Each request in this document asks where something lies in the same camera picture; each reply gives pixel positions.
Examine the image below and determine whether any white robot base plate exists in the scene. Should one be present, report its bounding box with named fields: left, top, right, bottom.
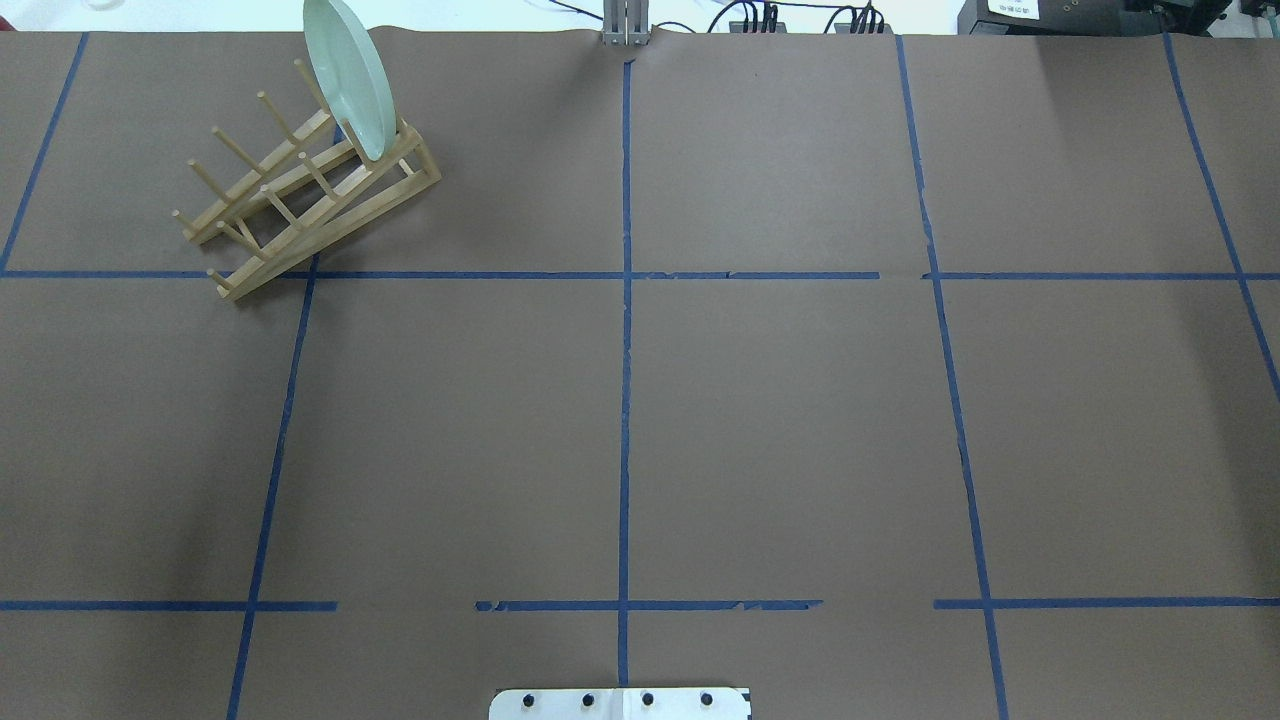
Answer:
left=488, top=685, right=753, bottom=719

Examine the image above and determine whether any pale green plate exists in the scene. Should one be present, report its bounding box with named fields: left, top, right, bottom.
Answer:
left=302, top=1, right=398, bottom=161

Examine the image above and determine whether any black usb hub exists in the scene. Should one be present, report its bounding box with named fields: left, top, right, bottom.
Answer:
left=823, top=3, right=892, bottom=35
left=724, top=1, right=785, bottom=35

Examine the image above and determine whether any grey aluminium frame post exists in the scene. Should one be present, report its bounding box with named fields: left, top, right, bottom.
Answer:
left=602, top=0, right=652, bottom=47

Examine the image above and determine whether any wooden dish rack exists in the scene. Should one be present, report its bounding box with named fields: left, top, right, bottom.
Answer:
left=172, top=59, right=443, bottom=301

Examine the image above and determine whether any black desktop box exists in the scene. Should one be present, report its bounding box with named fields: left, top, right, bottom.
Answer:
left=956, top=1, right=1231, bottom=37

